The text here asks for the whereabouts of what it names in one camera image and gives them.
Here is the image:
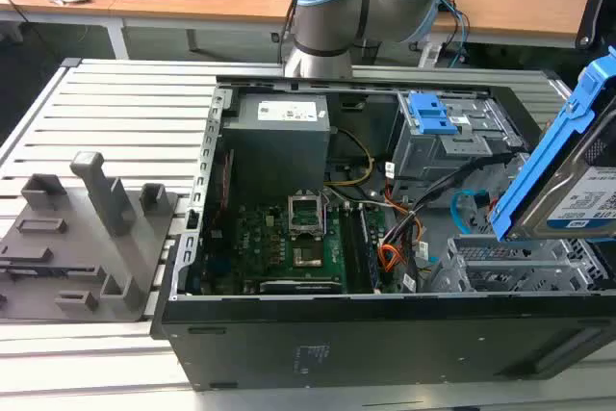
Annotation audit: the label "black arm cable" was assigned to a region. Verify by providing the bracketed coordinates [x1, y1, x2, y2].
[281, 0, 314, 65]

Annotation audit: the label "hard disk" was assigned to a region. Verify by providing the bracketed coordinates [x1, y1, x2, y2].
[489, 46, 616, 244]

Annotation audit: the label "blue disk wire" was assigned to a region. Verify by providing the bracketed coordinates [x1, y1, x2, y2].
[450, 189, 493, 235]

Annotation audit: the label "thin red wire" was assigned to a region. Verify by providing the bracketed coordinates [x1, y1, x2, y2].
[221, 148, 237, 219]

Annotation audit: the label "black graphics card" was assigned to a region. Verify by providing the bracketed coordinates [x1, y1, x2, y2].
[259, 277, 347, 295]

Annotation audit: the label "black PC case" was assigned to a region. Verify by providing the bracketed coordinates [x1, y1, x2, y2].
[149, 74, 616, 391]

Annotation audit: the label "grey drive cage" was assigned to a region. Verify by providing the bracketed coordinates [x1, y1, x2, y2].
[389, 90, 526, 181]

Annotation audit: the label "green motherboard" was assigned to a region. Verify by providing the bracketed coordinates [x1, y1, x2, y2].
[199, 198, 410, 295]

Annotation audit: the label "metal socket cover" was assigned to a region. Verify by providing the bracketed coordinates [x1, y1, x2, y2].
[287, 193, 326, 240]

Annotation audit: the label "grey disk bay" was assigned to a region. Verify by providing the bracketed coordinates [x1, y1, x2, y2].
[430, 235, 610, 293]

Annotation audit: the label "RAM stick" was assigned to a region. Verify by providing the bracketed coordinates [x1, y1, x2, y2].
[358, 206, 382, 293]

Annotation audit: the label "light blue cable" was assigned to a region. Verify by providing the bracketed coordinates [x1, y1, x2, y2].
[435, 0, 471, 68]

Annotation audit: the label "CPU socket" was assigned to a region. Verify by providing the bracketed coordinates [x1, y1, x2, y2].
[292, 243, 324, 269]

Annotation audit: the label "black sleeved disk wire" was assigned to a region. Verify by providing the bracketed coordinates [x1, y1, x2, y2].
[406, 150, 528, 219]

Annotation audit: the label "grey parts rack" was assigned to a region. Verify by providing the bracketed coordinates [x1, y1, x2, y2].
[0, 150, 182, 323]

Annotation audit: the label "black RAM slot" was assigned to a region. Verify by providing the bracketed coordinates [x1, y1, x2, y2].
[342, 206, 367, 295]

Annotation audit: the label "yellow wires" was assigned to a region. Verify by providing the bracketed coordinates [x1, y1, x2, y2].
[326, 126, 374, 187]

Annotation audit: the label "grey power supply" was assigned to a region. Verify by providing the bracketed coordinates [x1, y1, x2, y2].
[220, 92, 333, 191]

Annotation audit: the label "orange wires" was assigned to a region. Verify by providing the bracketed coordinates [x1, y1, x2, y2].
[377, 218, 424, 272]

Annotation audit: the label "blue drive latch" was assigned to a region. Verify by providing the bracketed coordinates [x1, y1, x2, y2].
[406, 90, 458, 136]

